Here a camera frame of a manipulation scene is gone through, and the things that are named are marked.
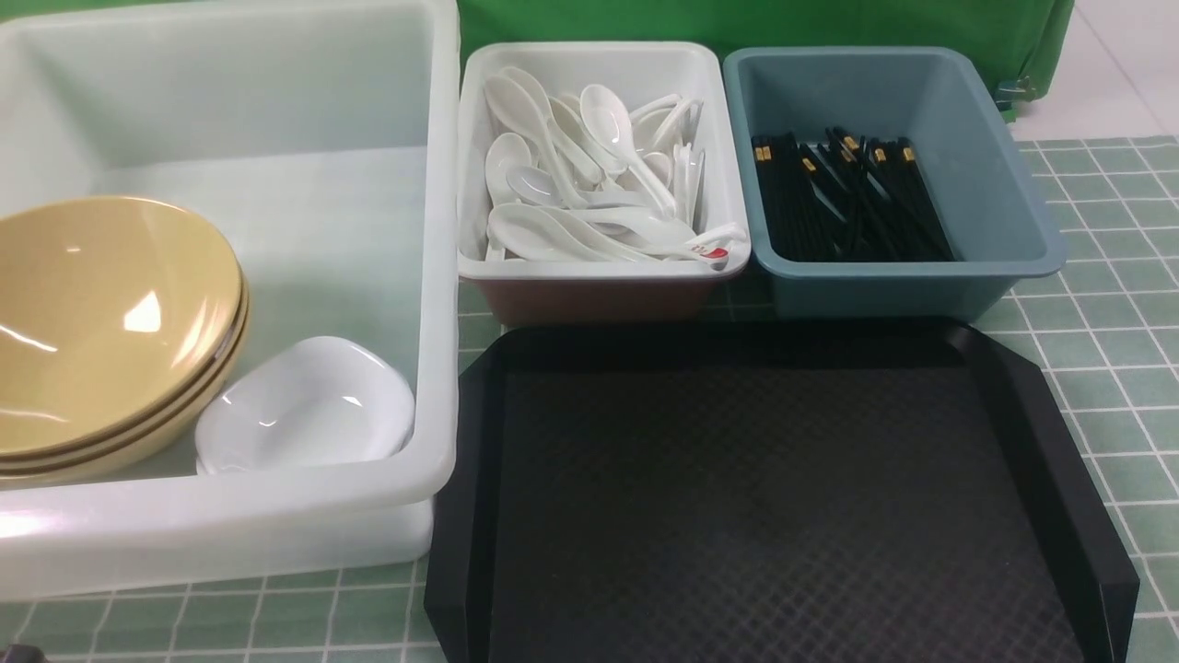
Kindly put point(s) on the yellow noodle bowl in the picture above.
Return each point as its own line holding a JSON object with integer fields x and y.
{"x": 111, "y": 305}

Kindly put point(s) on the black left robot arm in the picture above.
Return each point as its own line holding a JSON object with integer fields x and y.
{"x": 23, "y": 654}

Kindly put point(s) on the yellow bowl top stacked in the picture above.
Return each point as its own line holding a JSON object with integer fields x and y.
{"x": 213, "y": 377}

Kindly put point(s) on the yellow bowl stacked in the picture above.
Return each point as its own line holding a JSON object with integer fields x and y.
{"x": 213, "y": 377}
{"x": 118, "y": 461}

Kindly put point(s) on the yellow bowl bottom stacked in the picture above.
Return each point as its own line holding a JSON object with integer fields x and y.
{"x": 118, "y": 461}

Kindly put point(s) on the white spoon front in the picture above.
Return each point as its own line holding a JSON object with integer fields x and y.
{"x": 534, "y": 235}

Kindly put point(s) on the white spoon bin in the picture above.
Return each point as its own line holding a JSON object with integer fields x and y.
{"x": 682, "y": 130}

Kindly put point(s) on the white spoon left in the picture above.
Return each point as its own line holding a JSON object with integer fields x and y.
{"x": 508, "y": 150}

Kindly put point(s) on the white spoon upright top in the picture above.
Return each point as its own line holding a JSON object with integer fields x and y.
{"x": 608, "y": 121}

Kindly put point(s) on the white dish in tub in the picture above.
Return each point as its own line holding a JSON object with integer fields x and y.
{"x": 322, "y": 401}

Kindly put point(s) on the black chopsticks pile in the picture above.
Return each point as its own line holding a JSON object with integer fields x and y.
{"x": 848, "y": 199}

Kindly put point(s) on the black serving tray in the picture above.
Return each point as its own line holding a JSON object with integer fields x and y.
{"x": 760, "y": 491}

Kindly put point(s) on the large white plastic tub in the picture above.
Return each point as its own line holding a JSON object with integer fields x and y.
{"x": 320, "y": 137}

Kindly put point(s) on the blue chopstick bin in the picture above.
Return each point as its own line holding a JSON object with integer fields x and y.
{"x": 994, "y": 214}

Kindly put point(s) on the green checkered tablecloth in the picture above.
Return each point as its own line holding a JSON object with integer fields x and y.
{"x": 1104, "y": 331}

